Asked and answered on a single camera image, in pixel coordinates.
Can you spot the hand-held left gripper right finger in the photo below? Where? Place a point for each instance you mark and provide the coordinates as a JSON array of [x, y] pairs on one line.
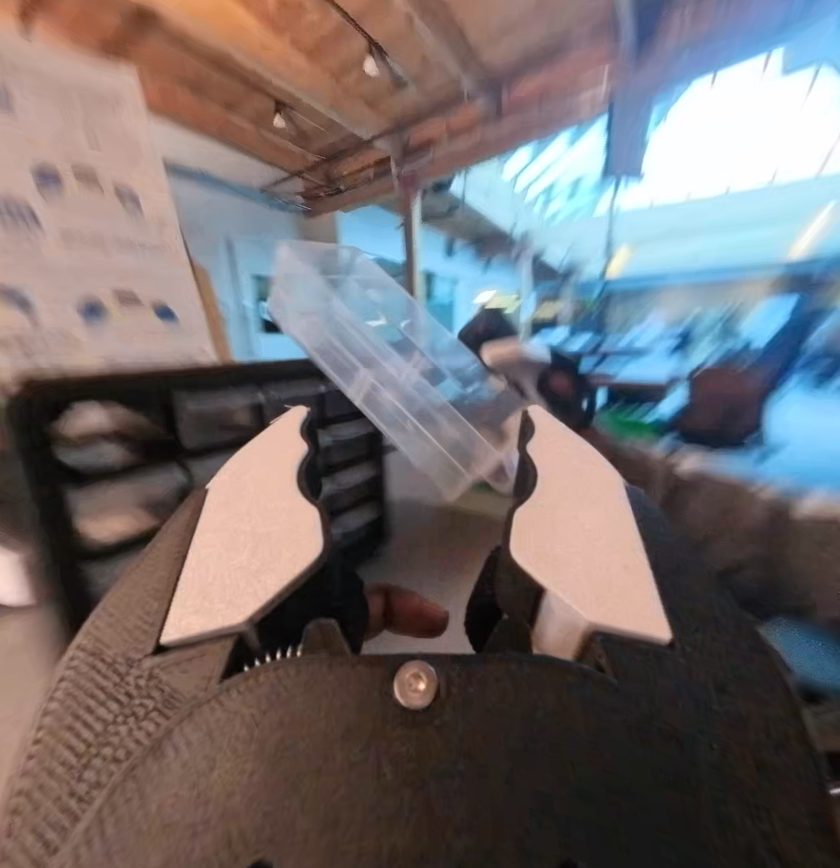
[[583, 536]]

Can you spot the rows of transparent cabinet drawers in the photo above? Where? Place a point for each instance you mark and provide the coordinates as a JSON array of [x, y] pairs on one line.
[[121, 488]]

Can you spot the clear plastic drawer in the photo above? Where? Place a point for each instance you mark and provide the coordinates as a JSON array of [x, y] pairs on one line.
[[386, 352]]

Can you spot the person's right hand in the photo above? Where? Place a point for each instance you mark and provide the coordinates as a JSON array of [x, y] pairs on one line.
[[566, 392]]

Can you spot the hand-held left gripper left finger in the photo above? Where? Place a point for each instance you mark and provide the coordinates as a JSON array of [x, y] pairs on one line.
[[250, 529]]

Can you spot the person's left hand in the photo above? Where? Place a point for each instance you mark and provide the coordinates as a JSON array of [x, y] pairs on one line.
[[406, 612]]

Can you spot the printed instruction poster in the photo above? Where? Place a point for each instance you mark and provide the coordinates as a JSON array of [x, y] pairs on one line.
[[74, 203]]

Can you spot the ceiling track light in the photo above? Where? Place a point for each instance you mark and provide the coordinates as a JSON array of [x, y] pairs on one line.
[[279, 119], [371, 65]]

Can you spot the black drawer cabinet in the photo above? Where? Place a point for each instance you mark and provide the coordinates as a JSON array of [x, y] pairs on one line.
[[33, 475]]

